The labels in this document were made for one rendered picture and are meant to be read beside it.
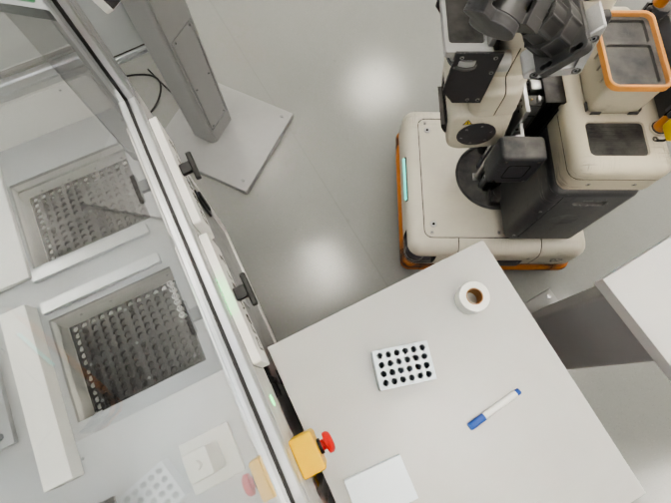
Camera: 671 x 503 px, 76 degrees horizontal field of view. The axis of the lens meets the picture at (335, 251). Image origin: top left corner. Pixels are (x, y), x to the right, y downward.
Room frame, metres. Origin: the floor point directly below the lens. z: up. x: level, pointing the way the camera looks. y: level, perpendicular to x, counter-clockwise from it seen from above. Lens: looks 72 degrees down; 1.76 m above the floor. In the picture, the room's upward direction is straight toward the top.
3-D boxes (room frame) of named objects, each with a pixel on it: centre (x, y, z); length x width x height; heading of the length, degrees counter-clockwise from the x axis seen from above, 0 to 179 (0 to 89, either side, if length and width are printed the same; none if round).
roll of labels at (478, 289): (0.20, -0.31, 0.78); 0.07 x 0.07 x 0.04
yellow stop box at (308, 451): (-0.11, 0.05, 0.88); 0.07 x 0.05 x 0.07; 26
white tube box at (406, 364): (0.05, -0.15, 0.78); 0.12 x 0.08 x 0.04; 101
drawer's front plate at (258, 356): (0.18, 0.21, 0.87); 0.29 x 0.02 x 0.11; 26
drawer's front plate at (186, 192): (0.47, 0.35, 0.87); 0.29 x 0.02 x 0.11; 26
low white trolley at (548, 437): (-0.05, -0.24, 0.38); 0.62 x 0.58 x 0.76; 26
